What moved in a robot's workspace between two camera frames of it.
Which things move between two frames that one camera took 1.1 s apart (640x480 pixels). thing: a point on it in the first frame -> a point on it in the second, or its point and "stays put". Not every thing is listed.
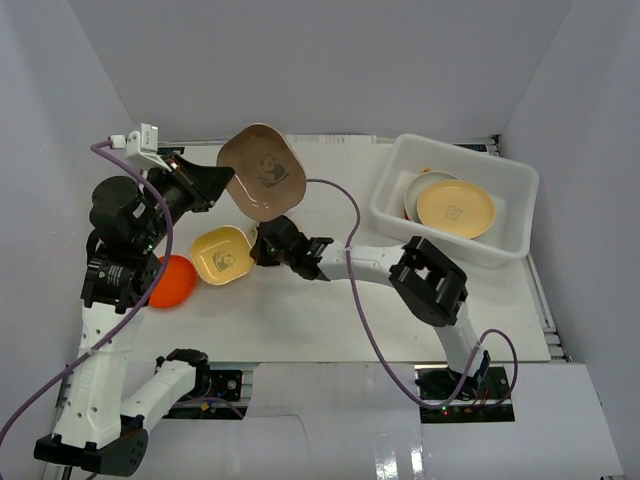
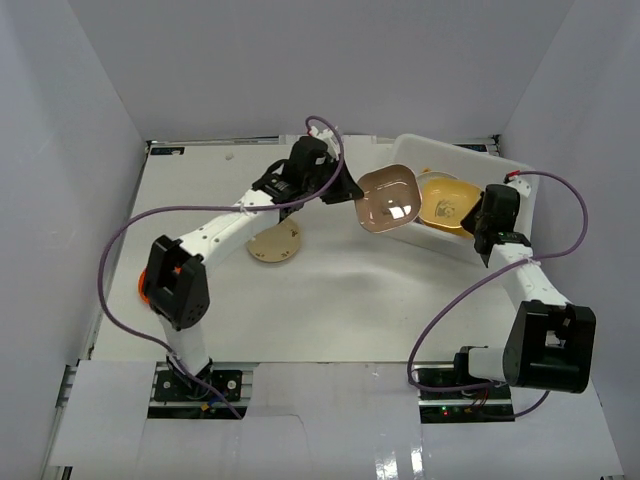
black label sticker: (170, 150) stays put
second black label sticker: (475, 147) stays put
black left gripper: (189, 180) -> (338, 185)
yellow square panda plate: (221, 255) -> (445, 201)
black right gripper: (260, 250) -> (468, 222)
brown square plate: (269, 178) -> (392, 195)
